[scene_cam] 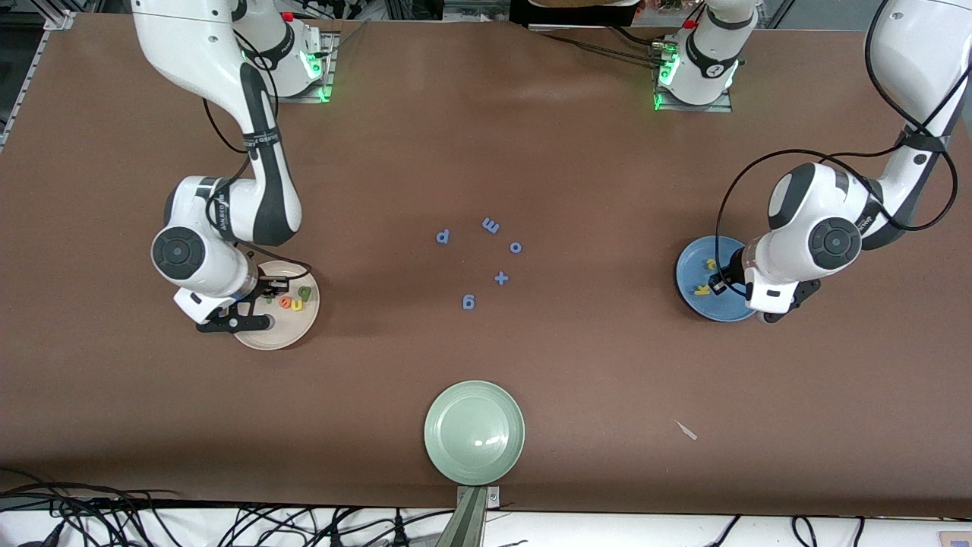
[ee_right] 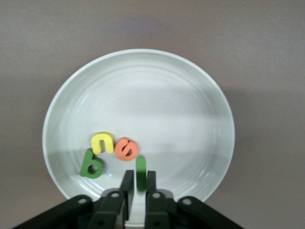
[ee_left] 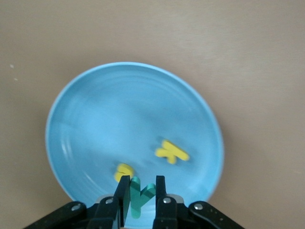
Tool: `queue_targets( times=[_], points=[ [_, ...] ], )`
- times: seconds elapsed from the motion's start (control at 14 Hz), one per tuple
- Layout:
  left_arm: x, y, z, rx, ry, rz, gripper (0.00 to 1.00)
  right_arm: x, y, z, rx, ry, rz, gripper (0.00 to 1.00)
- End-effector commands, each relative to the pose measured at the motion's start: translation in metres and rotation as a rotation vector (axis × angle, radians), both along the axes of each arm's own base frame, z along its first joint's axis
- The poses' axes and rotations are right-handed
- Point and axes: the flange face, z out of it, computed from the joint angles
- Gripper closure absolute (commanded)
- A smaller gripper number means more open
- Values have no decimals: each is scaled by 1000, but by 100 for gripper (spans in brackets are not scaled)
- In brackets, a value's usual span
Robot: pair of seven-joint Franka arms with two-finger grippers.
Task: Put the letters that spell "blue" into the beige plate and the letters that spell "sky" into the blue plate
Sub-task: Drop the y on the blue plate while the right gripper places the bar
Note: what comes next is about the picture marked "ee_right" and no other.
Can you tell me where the yellow foam letter u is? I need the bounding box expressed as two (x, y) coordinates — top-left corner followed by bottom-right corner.
(91, 132), (114, 155)

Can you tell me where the beige round plate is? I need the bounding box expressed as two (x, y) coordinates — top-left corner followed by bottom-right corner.
(42, 49), (235, 227)

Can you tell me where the green foam letter g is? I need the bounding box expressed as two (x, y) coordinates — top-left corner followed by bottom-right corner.
(79, 147), (105, 179)

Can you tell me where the orange foam letter e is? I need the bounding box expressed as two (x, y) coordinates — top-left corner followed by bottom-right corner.
(114, 137), (138, 162)

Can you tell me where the brown table cover sheet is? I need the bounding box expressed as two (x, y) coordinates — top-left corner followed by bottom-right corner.
(0, 0), (305, 229)

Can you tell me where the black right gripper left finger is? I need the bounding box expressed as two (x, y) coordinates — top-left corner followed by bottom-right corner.
(14, 169), (134, 229)

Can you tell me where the green foam letter l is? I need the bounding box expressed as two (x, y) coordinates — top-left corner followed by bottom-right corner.
(135, 155), (146, 191)

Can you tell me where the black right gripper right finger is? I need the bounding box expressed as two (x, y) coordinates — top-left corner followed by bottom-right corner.
(144, 170), (244, 229)

